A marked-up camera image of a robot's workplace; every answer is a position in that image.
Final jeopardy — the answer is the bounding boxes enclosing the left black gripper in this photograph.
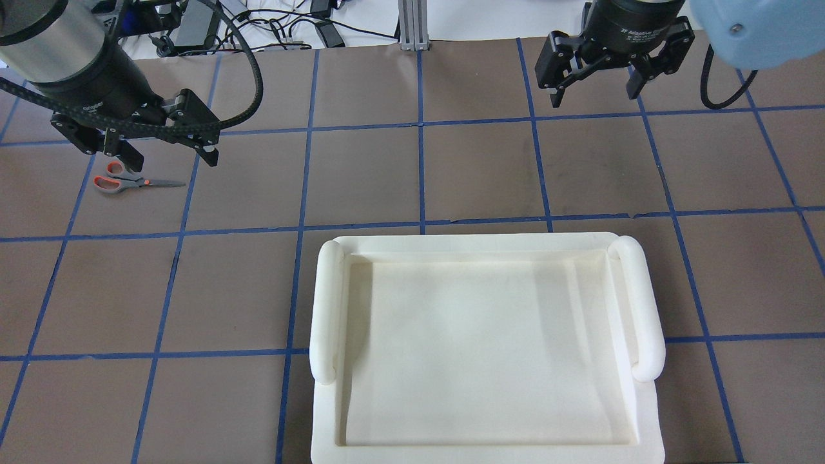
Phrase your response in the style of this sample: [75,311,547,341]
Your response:
[37,46,219,173]

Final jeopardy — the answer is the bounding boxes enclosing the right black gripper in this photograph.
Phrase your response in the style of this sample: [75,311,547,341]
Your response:
[534,1,695,108]

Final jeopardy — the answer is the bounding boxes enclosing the grey orange scissors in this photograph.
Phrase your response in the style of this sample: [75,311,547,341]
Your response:
[92,161,186,194]

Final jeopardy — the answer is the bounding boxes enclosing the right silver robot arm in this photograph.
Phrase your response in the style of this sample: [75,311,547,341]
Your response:
[534,1,824,110]

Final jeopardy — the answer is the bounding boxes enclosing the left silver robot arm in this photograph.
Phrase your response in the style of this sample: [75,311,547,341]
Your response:
[2,1,219,171]

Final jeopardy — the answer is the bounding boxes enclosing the black power adapter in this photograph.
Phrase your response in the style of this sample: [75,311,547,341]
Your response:
[313,19,347,49]

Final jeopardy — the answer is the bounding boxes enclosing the white plastic tray lid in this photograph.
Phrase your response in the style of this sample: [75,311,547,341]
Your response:
[309,232,666,463]

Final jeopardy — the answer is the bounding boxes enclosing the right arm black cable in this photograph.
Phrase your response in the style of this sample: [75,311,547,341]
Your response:
[701,44,760,110]

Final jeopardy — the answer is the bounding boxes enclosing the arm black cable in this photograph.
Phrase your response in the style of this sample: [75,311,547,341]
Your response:
[701,44,760,110]
[0,0,265,140]

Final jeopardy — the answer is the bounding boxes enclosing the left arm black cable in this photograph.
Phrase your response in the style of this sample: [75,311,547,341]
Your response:
[0,0,265,140]

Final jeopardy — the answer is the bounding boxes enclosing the aluminium frame post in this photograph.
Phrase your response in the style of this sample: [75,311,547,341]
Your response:
[397,0,431,51]

